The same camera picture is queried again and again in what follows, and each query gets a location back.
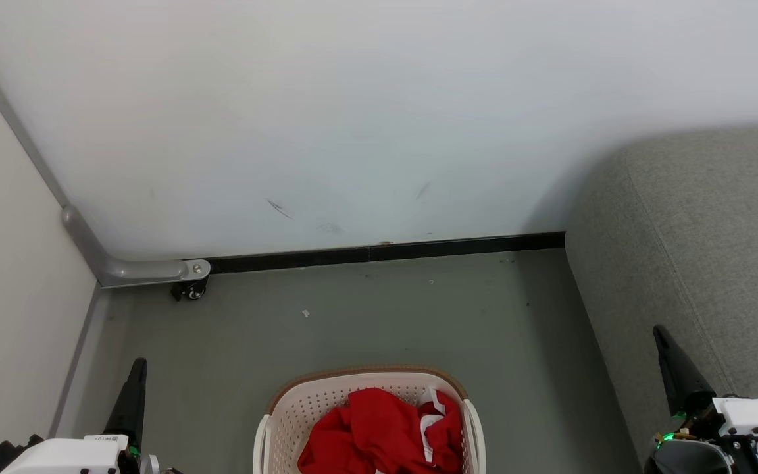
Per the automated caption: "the black caster wheel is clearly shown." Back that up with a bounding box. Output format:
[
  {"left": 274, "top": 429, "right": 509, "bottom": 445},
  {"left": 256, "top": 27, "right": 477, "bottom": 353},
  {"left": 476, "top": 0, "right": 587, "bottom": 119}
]
[{"left": 170, "top": 276, "right": 209, "bottom": 302}]

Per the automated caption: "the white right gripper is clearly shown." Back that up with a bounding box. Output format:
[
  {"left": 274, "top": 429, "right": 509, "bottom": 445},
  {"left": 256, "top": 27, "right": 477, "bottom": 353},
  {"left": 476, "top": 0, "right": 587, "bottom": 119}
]
[{"left": 653, "top": 325, "right": 758, "bottom": 474}]

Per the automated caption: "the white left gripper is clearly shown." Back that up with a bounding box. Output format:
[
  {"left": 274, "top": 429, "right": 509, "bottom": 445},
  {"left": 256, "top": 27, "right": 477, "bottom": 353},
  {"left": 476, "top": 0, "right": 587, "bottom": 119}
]
[{"left": 0, "top": 357, "right": 149, "bottom": 474}]

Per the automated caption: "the cream perforated laundry basket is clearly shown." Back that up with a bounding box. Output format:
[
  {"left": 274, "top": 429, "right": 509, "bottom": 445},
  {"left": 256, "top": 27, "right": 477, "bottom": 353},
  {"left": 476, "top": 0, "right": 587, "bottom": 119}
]
[{"left": 253, "top": 366, "right": 487, "bottom": 474}]

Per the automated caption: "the black baseboard strip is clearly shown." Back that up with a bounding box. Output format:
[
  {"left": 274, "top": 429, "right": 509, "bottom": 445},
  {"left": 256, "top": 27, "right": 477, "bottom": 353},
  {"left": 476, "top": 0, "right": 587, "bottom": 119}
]
[{"left": 207, "top": 231, "right": 566, "bottom": 275}]

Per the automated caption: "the grey fabric sofa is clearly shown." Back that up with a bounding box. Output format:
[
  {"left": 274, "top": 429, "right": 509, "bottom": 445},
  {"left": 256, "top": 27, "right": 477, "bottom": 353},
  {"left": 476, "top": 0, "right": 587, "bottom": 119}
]
[{"left": 565, "top": 124, "right": 758, "bottom": 474}]

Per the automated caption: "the red and white jersey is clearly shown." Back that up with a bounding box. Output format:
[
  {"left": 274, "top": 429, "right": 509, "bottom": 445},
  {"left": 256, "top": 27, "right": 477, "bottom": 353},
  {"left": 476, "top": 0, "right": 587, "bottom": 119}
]
[{"left": 297, "top": 387, "right": 464, "bottom": 474}]

